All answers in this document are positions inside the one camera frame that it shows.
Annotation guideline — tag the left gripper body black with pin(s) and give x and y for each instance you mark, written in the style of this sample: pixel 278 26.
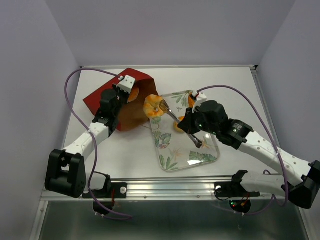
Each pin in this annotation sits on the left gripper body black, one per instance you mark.
pixel 122 97

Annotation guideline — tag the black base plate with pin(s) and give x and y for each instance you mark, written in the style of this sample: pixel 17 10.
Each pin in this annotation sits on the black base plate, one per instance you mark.
pixel 230 189
pixel 115 190

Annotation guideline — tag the clear tray with leaf print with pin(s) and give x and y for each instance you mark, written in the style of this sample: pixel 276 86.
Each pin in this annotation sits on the clear tray with leaf print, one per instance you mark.
pixel 176 151

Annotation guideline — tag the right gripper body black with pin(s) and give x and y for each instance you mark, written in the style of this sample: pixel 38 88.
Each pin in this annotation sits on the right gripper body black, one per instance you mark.
pixel 195 122

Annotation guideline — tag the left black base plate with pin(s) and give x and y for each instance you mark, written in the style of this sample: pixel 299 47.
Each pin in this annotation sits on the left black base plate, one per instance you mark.
pixel 115 190

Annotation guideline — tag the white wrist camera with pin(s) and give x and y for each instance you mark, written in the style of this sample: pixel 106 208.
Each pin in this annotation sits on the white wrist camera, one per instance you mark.
pixel 200 99
pixel 126 83

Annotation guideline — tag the red brown paper bag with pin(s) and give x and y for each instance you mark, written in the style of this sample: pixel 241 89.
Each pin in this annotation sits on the red brown paper bag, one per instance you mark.
pixel 132 114

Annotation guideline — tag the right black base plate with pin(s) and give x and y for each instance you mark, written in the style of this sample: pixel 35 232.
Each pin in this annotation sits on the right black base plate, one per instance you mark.
pixel 230 189

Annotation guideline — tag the aluminium mounting rail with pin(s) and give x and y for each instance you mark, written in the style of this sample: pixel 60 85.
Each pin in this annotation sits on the aluminium mounting rail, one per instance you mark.
pixel 196 188

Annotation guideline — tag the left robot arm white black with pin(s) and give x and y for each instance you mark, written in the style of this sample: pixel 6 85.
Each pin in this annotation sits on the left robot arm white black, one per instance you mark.
pixel 66 172

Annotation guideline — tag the sugared orange fake donut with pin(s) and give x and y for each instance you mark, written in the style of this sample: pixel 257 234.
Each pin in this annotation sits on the sugared orange fake donut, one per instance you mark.
pixel 133 94

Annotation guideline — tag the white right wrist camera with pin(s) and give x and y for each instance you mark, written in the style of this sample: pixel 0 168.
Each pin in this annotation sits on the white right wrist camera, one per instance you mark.
pixel 200 99

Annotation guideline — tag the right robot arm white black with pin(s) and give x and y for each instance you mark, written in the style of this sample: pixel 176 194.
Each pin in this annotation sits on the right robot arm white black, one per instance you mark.
pixel 297 180

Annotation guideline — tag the long orange fake bread loaf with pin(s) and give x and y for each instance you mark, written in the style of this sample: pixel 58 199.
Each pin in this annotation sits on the long orange fake bread loaf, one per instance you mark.
pixel 191 100

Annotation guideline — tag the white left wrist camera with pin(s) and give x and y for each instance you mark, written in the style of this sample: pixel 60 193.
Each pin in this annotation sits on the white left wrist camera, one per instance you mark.
pixel 126 83

